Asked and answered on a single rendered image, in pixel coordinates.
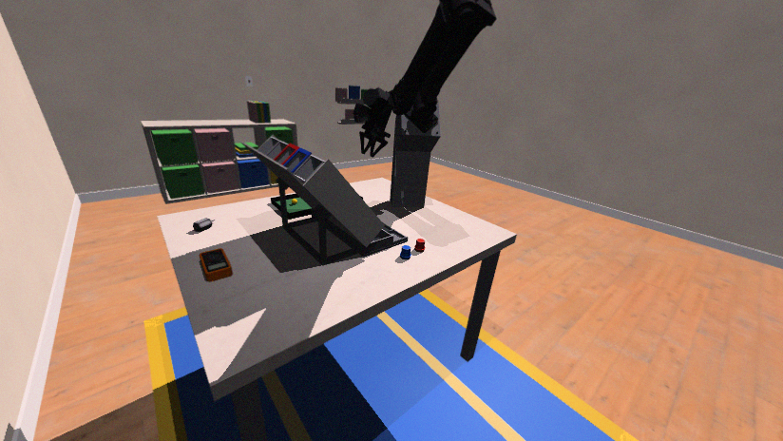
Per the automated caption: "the red square band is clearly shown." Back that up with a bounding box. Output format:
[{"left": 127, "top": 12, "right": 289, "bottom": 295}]
[{"left": 274, "top": 144, "right": 300, "bottom": 165}]

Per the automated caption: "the blue square band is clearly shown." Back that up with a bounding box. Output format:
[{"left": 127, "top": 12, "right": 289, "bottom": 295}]
[{"left": 283, "top": 148, "right": 312, "bottom": 173}]

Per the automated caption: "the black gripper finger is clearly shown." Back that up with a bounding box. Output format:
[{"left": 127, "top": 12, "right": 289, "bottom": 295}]
[
  {"left": 359, "top": 132, "right": 372, "bottom": 154},
  {"left": 370, "top": 135, "right": 388, "bottom": 157}
]

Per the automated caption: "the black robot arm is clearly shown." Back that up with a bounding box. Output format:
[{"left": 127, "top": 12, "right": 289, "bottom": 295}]
[{"left": 353, "top": 0, "right": 496, "bottom": 133}]

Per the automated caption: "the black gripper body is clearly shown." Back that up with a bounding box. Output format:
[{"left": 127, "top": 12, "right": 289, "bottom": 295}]
[{"left": 361, "top": 116, "right": 391, "bottom": 140}]

